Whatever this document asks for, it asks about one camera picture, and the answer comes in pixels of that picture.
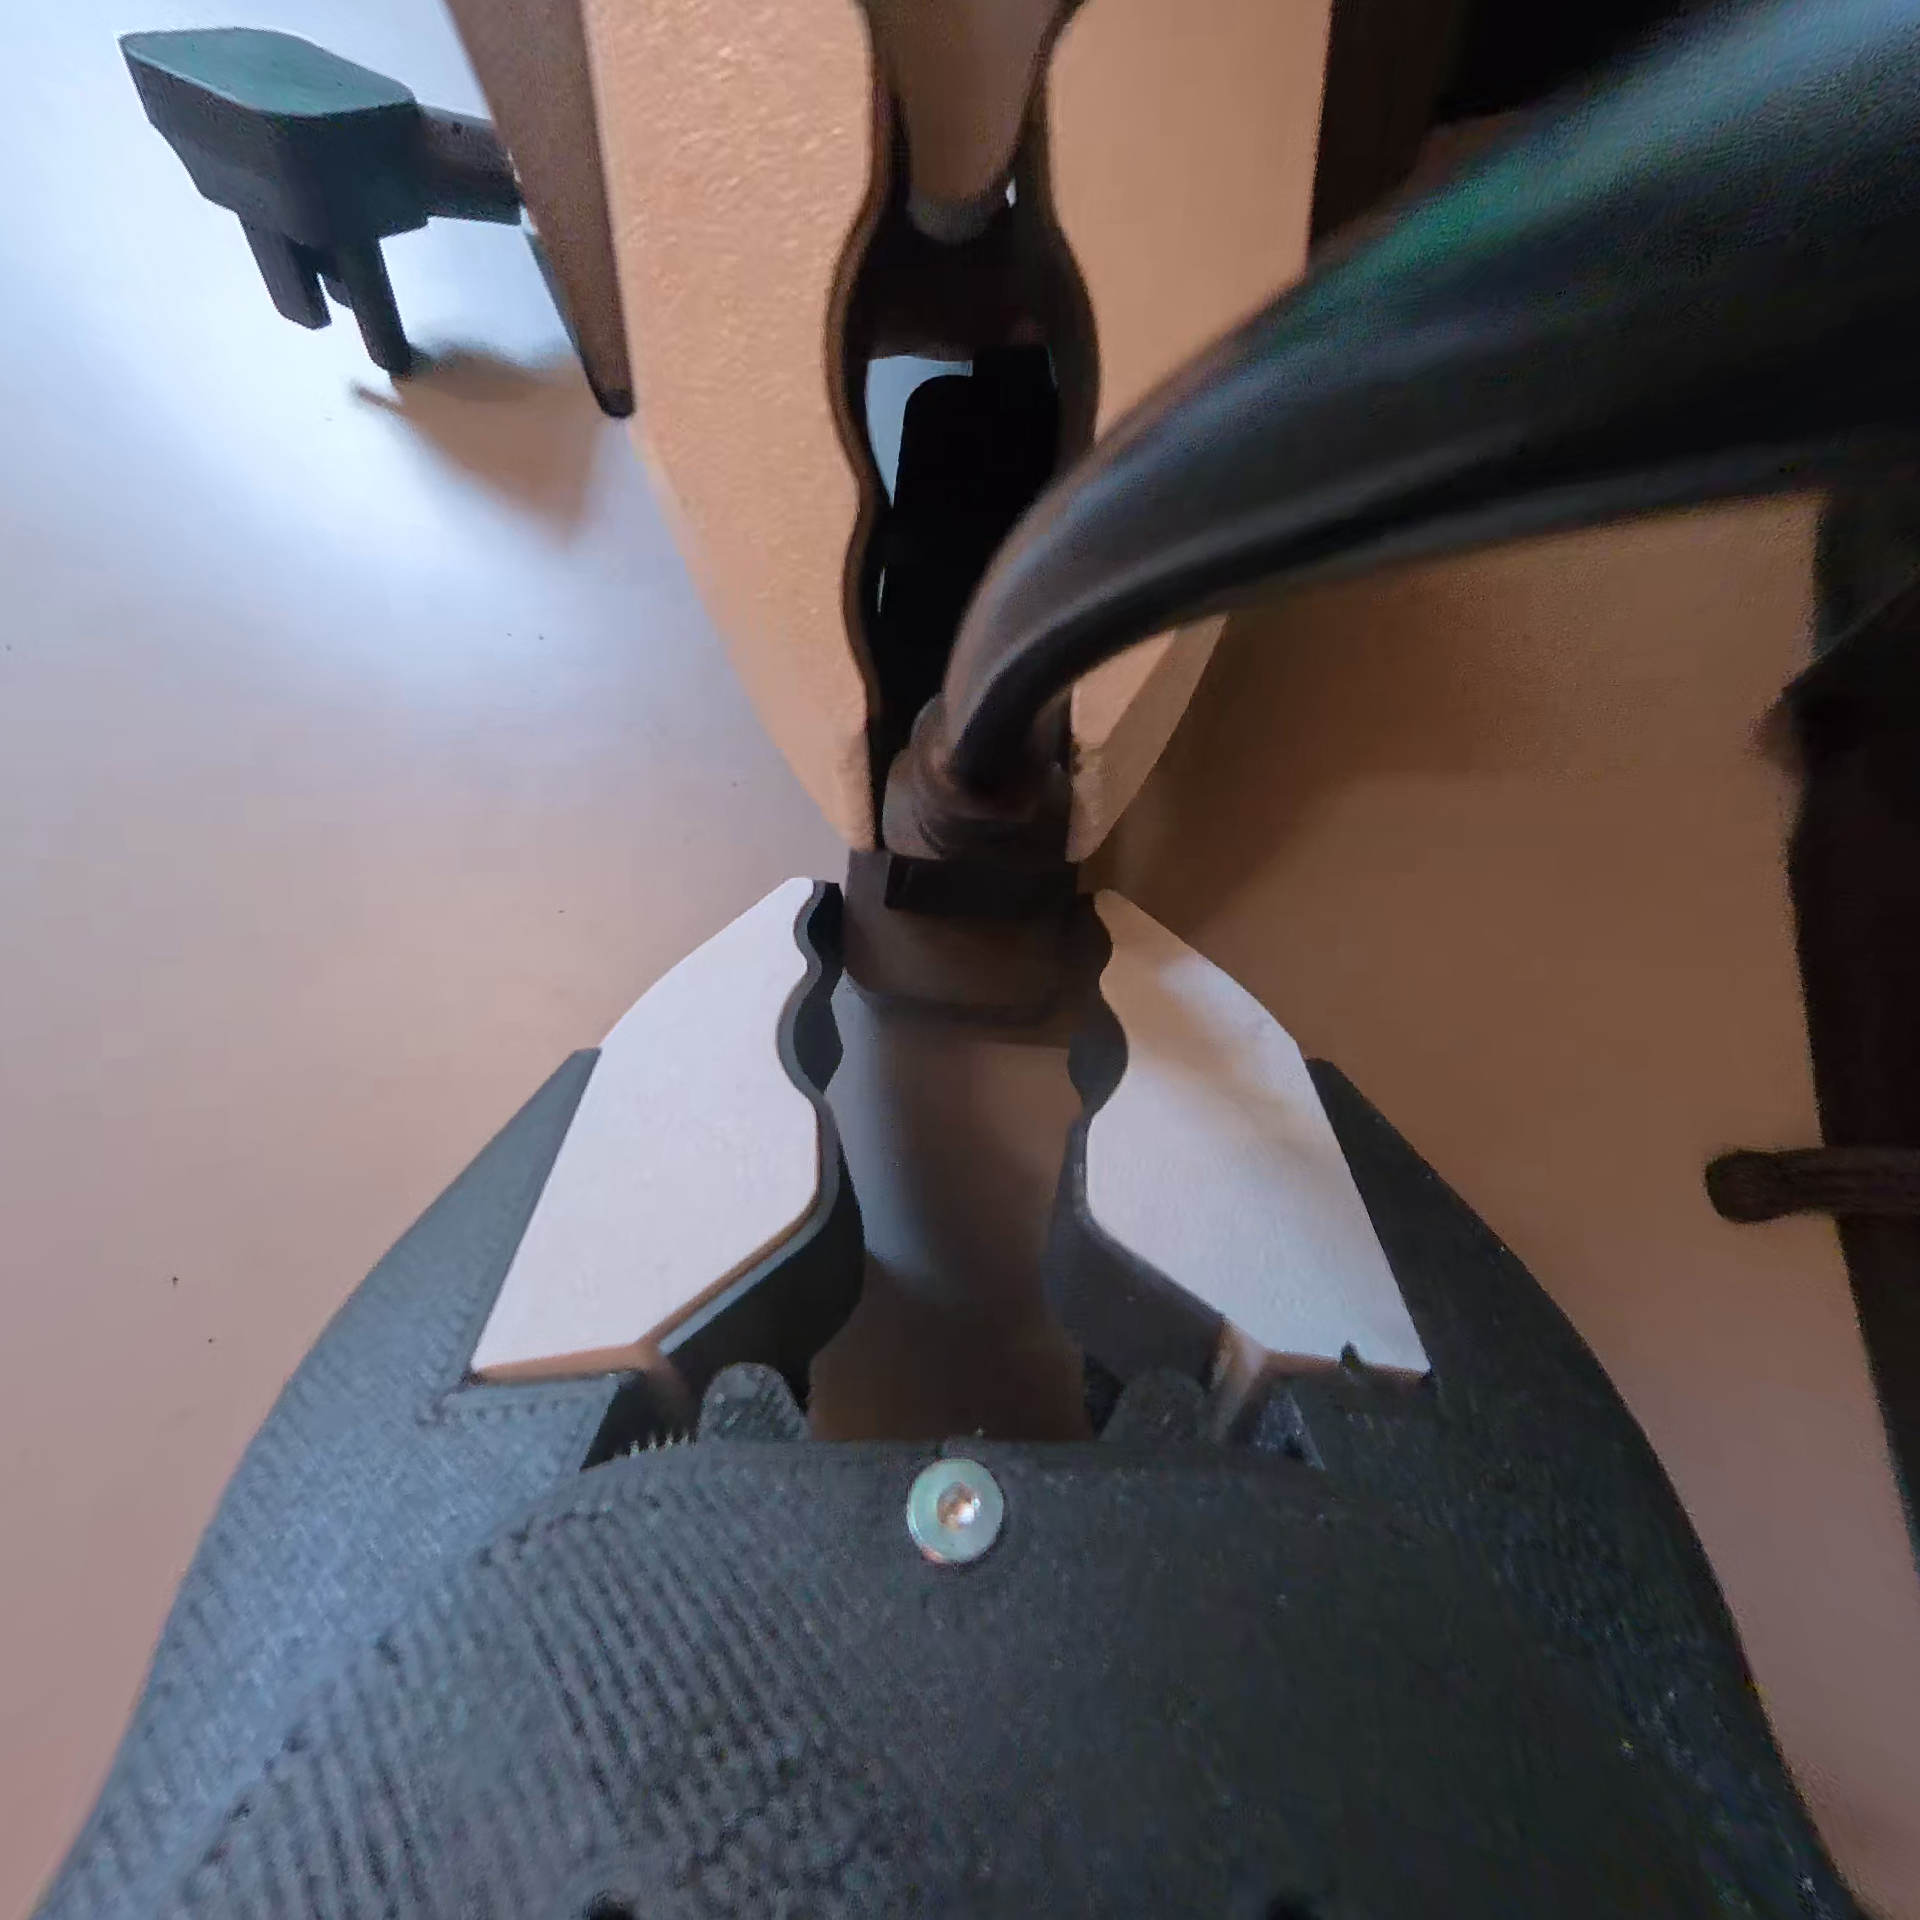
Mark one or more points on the black power strip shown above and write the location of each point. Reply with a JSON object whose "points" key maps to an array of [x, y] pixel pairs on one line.
{"points": [[961, 960]]}

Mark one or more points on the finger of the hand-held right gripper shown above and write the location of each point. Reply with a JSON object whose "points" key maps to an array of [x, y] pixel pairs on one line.
{"points": [[720, 299], [1200, 149]]}

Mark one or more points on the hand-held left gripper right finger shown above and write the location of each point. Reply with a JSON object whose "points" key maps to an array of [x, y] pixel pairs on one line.
{"points": [[1245, 1184]]}

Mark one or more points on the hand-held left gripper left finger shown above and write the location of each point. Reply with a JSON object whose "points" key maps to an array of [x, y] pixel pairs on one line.
{"points": [[674, 1184]]}

